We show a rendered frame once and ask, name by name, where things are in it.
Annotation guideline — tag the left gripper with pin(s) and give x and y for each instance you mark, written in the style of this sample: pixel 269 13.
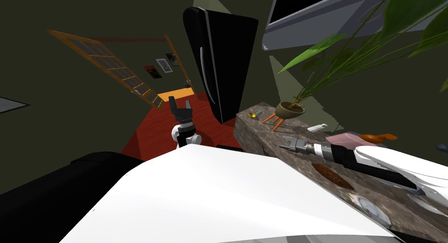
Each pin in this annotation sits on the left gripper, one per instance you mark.
pixel 183 115

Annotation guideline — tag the red dark wall picture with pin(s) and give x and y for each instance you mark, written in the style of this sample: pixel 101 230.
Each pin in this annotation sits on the red dark wall picture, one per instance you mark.
pixel 152 72

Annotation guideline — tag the white plate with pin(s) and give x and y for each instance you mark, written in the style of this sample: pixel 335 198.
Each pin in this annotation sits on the white plate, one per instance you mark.
pixel 425 202

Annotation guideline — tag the orange utensil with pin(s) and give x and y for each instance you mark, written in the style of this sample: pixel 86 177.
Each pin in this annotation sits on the orange utensil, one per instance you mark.
pixel 374 137

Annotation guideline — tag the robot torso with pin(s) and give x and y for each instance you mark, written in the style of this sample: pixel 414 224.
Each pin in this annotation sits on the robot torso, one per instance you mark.
pixel 217 201

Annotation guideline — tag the small white cylinder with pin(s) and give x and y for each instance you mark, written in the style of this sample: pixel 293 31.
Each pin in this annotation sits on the small white cylinder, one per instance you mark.
pixel 317 127

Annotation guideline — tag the white-framed wall picture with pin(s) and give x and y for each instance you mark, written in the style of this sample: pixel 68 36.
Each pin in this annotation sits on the white-framed wall picture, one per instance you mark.
pixel 164 65

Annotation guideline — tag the grey plate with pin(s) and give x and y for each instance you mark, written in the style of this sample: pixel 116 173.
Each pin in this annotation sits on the grey plate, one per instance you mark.
pixel 371 209

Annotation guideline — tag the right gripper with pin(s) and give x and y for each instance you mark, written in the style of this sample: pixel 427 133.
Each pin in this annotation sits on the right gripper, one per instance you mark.
pixel 300 145

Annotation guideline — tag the green plant in brown pot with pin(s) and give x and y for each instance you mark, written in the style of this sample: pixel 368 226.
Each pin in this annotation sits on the green plant in brown pot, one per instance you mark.
pixel 288 111

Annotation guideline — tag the dark grey wall picture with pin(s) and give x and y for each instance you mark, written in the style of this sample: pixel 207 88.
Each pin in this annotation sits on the dark grey wall picture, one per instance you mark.
pixel 172 59

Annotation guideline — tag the small yellow blue object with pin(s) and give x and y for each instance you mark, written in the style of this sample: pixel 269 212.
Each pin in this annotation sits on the small yellow blue object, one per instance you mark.
pixel 252 114

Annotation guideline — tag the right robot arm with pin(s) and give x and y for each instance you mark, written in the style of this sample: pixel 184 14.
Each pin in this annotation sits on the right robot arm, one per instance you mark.
pixel 378 164

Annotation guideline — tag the pink board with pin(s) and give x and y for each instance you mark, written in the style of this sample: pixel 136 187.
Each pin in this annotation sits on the pink board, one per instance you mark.
pixel 344 140

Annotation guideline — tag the wooden glass-pane door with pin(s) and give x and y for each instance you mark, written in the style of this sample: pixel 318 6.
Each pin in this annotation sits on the wooden glass-pane door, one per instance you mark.
pixel 112 66

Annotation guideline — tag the black refrigerator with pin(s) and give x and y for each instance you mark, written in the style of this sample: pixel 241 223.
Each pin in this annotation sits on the black refrigerator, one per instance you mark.
pixel 227 61

